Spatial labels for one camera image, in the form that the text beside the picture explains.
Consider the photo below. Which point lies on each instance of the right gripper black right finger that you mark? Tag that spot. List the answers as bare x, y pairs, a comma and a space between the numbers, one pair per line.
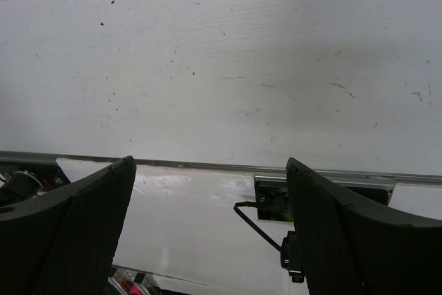
350, 244

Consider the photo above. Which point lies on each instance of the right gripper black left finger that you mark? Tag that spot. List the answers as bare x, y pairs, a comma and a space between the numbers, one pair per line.
63, 241

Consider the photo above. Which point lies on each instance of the white foam front board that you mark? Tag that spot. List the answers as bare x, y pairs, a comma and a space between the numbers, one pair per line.
181, 228

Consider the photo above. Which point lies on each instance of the aluminium frame rail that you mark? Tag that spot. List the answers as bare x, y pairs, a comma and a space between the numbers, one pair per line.
207, 165

